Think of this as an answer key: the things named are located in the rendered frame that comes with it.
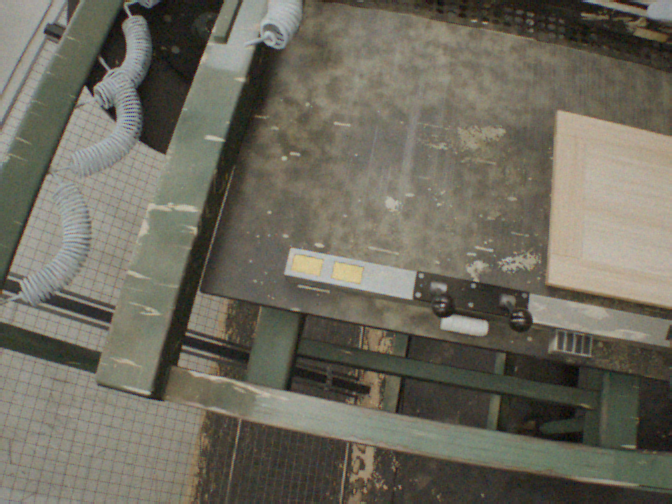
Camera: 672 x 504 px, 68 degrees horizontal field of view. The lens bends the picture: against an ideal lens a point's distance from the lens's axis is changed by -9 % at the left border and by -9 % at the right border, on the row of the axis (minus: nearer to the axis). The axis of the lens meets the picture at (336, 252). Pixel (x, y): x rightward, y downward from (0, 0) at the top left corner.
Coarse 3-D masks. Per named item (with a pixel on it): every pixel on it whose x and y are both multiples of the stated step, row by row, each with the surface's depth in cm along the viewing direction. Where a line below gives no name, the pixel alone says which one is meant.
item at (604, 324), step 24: (288, 264) 93; (360, 264) 93; (336, 288) 94; (360, 288) 91; (384, 288) 91; (408, 288) 91; (456, 312) 93; (480, 312) 90; (552, 312) 90; (576, 312) 90; (600, 312) 90; (624, 312) 90; (600, 336) 90; (624, 336) 89; (648, 336) 89
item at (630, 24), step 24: (480, 0) 116; (504, 0) 114; (528, 0) 113; (552, 0) 111; (576, 0) 109; (600, 0) 109; (624, 0) 110; (648, 0) 109; (600, 24) 114; (624, 24) 112; (648, 24) 110
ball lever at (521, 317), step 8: (504, 296) 89; (512, 296) 89; (504, 304) 89; (512, 304) 86; (512, 312) 79; (520, 312) 78; (528, 312) 78; (512, 320) 78; (520, 320) 78; (528, 320) 78; (512, 328) 79; (520, 328) 78; (528, 328) 78
